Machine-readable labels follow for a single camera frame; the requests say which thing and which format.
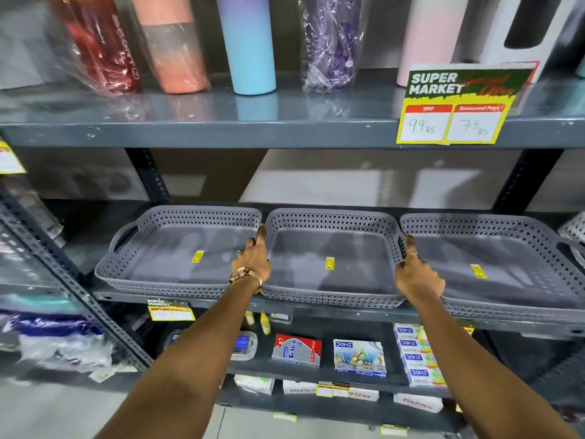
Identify person's left forearm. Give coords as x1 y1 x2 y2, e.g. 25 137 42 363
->
95 275 263 439

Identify purple bottle in plastic wrap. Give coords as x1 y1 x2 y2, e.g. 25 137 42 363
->
298 0 364 94

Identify white crayon box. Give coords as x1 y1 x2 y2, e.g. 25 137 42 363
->
394 323 428 340
398 338 432 354
401 352 438 370
405 367 447 388

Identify grey metal shelf rack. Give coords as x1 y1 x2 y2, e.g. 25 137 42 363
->
0 68 585 439

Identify white box with colourful print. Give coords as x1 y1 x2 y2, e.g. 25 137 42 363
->
333 339 388 378

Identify peach gradient bottle in wrap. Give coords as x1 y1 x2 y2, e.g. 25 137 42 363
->
129 0 212 95

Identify plastic bags of goods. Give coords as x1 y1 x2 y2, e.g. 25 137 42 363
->
0 311 138 384

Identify white perforated basket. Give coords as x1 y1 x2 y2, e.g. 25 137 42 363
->
557 211 585 257

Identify blue purple gradient bottle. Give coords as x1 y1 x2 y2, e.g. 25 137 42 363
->
216 0 278 96

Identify pale pink bottle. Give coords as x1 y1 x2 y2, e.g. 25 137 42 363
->
396 0 471 88

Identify clear box with blue item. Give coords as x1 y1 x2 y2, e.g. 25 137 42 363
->
229 331 259 362

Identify person's right hand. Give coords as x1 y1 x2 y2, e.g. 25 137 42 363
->
395 234 447 309

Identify person's right forearm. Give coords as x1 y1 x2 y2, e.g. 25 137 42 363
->
408 288 582 439

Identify red bottle in plastic wrap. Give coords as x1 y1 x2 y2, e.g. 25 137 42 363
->
45 0 142 97

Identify person's left hand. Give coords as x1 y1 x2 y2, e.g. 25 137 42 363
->
230 224 273 278

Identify red and grey box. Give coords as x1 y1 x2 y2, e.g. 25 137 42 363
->
271 334 323 368

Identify large green yellow price sign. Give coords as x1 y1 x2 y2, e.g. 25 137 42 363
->
396 62 540 146

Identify grey perforated plastic tray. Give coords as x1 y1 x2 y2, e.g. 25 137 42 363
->
94 205 263 299
400 213 585 324
261 208 408 309

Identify white box with green print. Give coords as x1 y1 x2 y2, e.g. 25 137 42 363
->
233 374 276 396

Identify white box with black bottle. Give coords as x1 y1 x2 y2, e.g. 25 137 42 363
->
462 0 582 84

